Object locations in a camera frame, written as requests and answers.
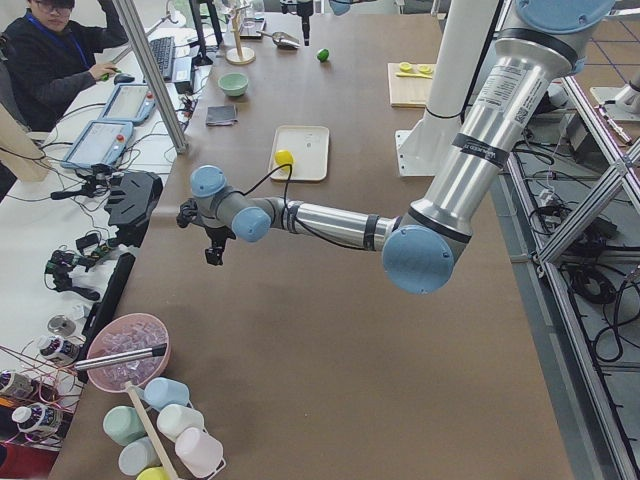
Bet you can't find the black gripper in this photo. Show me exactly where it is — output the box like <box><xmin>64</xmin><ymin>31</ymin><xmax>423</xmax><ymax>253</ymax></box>
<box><xmin>298</xmin><ymin>10</ymin><xmax>311</xmax><ymax>46</ymax></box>
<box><xmin>204</xmin><ymin>226</ymin><xmax>235</xmax><ymax>266</ymax></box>

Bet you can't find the yellow lemon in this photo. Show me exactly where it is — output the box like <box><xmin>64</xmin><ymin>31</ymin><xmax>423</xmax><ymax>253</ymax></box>
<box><xmin>273</xmin><ymin>149</ymin><xmax>295</xmax><ymax>172</ymax></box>

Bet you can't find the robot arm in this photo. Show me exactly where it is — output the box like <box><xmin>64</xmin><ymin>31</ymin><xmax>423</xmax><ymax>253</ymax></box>
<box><xmin>279</xmin><ymin>0</ymin><xmax>369</xmax><ymax>46</ymax></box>

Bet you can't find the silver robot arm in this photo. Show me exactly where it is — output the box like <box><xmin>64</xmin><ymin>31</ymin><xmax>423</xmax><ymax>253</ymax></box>
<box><xmin>177</xmin><ymin>1</ymin><xmax>613</xmax><ymax>294</ymax></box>

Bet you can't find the white rectangular tray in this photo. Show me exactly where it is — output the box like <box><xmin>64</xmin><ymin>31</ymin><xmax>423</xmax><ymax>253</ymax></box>
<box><xmin>267</xmin><ymin>125</ymin><xmax>330</xmax><ymax>182</ymax></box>

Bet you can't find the metal scoop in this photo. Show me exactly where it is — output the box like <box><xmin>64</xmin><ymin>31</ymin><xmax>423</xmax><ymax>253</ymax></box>
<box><xmin>258</xmin><ymin>30</ymin><xmax>300</xmax><ymax>50</ymax></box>

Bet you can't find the green lime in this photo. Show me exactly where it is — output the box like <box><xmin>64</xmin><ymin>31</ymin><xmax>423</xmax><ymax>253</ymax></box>
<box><xmin>316</xmin><ymin>48</ymin><xmax>330</xmax><ymax>63</ymax></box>

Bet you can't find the wooden cup tree stand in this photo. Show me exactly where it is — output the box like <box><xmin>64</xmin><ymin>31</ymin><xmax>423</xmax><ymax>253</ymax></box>
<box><xmin>221</xmin><ymin>0</ymin><xmax>256</xmax><ymax>66</ymax></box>

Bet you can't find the pale green bowl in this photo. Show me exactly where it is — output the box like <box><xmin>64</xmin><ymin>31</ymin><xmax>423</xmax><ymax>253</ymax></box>
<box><xmin>218</xmin><ymin>72</ymin><xmax>249</xmax><ymax>98</ymax></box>

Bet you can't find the yellow plastic knife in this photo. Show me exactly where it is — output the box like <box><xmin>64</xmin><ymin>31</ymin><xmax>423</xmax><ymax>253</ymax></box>
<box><xmin>394</xmin><ymin>72</ymin><xmax>433</xmax><ymax>79</ymax></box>

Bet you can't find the pink bowl with ice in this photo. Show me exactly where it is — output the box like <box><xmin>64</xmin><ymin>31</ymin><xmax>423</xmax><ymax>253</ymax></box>
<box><xmin>87</xmin><ymin>313</ymin><xmax>171</xmax><ymax>393</ymax></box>

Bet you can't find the black flat bar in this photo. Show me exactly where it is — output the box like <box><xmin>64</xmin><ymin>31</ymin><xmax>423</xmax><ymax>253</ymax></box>
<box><xmin>82</xmin><ymin>253</ymin><xmax>136</xmax><ymax>345</ymax></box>

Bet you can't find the bamboo cutting board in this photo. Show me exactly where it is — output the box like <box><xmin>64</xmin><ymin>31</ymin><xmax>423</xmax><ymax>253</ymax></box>
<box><xmin>387</xmin><ymin>62</ymin><xmax>435</xmax><ymax>108</ymax></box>

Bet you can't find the grey folded cloth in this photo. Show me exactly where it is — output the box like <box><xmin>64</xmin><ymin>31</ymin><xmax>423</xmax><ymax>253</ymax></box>
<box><xmin>205</xmin><ymin>105</ymin><xmax>238</xmax><ymax>127</ymax></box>

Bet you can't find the black keyboard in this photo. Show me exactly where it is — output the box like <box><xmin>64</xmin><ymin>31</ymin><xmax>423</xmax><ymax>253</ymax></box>
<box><xmin>149</xmin><ymin>37</ymin><xmax>175</xmax><ymax>80</ymax></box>

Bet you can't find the light blue cup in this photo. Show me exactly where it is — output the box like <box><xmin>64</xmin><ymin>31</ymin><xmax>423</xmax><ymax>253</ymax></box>
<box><xmin>143</xmin><ymin>377</ymin><xmax>190</xmax><ymax>412</ymax></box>

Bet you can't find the near teach pendant tablet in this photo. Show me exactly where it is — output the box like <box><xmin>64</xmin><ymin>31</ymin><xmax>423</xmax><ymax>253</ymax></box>
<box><xmin>60</xmin><ymin>120</ymin><xmax>134</xmax><ymax>170</ymax></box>

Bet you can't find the teach pendant tablet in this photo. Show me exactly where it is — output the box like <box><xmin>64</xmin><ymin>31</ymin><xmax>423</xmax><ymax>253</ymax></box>
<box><xmin>60</xmin><ymin>120</ymin><xmax>134</xmax><ymax>170</ymax></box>
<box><xmin>99</xmin><ymin>83</ymin><xmax>156</xmax><ymax>126</ymax></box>

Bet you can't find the far teach pendant tablet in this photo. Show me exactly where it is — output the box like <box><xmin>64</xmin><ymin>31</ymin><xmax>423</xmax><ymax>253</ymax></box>
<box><xmin>99</xmin><ymin>83</ymin><xmax>156</xmax><ymax>126</ymax></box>

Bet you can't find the white cup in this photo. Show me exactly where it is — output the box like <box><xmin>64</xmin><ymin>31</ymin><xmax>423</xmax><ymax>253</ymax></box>
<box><xmin>156</xmin><ymin>404</ymin><xmax>205</xmax><ymax>442</ymax></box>

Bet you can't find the green cup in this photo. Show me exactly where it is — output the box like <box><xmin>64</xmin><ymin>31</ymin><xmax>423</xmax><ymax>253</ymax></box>
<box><xmin>103</xmin><ymin>405</ymin><xmax>146</xmax><ymax>446</ymax></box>

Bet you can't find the pink cup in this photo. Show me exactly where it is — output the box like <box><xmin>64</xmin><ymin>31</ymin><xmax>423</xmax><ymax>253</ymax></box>
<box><xmin>175</xmin><ymin>427</ymin><xmax>223</xmax><ymax>478</ymax></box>

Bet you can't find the grey-blue cup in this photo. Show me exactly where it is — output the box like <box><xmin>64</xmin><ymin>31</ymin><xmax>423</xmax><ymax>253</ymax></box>
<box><xmin>118</xmin><ymin>437</ymin><xmax>161</xmax><ymax>476</ymax></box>

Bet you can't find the yellow cup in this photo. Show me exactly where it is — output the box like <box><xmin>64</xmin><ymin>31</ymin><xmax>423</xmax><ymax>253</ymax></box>
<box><xmin>136</xmin><ymin>466</ymin><xmax>169</xmax><ymax>480</ymax></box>

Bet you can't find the seated person in black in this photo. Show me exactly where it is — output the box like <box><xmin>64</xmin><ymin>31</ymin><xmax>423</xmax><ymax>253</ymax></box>
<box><xmin>5</xmin><ymin>1</ymin><xmax>128</xmax><ymax>132</ymax></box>

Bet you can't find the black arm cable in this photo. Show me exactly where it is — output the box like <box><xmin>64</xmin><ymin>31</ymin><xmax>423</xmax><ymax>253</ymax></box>
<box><xmin>239</xmin><ymin>159</ymin><xmax>374</xmax><ymax>249</ymax></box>

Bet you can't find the black metal bracket stand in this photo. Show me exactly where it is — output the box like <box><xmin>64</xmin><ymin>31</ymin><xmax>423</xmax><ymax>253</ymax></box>
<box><xmin>104</xmin><ymin>172</ymin><xmax>163</xmax><ymax>248</ymax></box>

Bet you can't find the metal tongs handle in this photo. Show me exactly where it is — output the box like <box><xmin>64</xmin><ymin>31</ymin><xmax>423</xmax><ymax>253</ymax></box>
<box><xmin>74</xmin><ymin>343</ymin><xmax>168</xmax><ymax>372</ymax></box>

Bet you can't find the wooden rack handle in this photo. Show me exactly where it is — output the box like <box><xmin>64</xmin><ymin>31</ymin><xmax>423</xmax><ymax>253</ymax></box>
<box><xmin>125</xmin><ymin>382</ymin><xmax>180</xmax><ymax>480</ymax></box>

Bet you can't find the aluminium frame post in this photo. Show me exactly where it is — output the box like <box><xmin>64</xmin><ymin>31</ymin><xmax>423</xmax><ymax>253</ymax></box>
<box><xmin>113</xmin><ymin>0</ymin><xmax>188</xmax><ymax>154</ymax></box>

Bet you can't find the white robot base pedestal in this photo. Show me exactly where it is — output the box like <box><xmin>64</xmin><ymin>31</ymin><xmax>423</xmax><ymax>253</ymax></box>
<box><xmin>396</xmin><ymin>0</ymin><xmax>504</xmax><ymax>177</ymax></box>

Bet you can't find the aluminium truss frame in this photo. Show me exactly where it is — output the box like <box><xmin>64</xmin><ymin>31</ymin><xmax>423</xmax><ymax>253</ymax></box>
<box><xmin>492</xmin><ymin>64</ymin><xmax>639</xmax><ymax>479</ymax></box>

